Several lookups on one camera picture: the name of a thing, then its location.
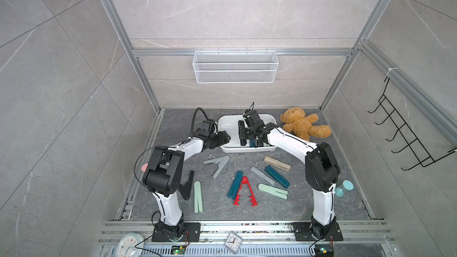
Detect teal pliers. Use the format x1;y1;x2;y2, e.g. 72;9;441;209
249;139;257;148
227;171;243;199

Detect grey pliers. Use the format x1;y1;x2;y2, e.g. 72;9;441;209
204;155;230;179
250;166;275;186

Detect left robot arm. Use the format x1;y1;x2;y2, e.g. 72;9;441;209
142;120;231;240

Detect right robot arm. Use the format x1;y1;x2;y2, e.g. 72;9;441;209
238;109;340;240

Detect white storage box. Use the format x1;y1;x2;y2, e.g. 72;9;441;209
218;114;277;153

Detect grey open pliers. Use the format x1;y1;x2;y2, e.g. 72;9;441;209
204;155;230;179

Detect beige wooden pliers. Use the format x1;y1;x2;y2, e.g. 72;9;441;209
264;156;291;172

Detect red open pliers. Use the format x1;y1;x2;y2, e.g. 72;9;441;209
233;176;258;207

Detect dark teal pliers floor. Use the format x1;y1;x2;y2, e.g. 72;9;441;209
265;166;290;189

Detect light green pliers lower left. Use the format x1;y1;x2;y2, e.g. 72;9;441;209
194;181;204;213

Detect light green pliers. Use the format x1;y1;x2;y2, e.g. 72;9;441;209
258;183;288;200
194;181;204;213

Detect light green pliers lower right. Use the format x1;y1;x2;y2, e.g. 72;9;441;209
258;183;288;200

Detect brown teddy bear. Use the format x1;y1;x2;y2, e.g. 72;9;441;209
280;108;332;141

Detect small square clock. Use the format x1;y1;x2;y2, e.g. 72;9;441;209
224;232;243;254

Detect green sand timer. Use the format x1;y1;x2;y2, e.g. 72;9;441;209
334;180;354;197

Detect round white clock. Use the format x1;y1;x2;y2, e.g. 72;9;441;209
114;233;145;257

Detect black corrugated cable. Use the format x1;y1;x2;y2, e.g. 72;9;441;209
190;107;209;140

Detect white wire mesh basket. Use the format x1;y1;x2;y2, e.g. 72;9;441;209
192;51;278;84

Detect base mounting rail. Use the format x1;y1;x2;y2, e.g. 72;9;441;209
95;220;401;257

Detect black wall hook rack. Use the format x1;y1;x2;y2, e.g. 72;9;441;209
368;77;457;171

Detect aluminium frame rail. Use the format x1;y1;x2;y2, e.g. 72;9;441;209
101;0;161;113

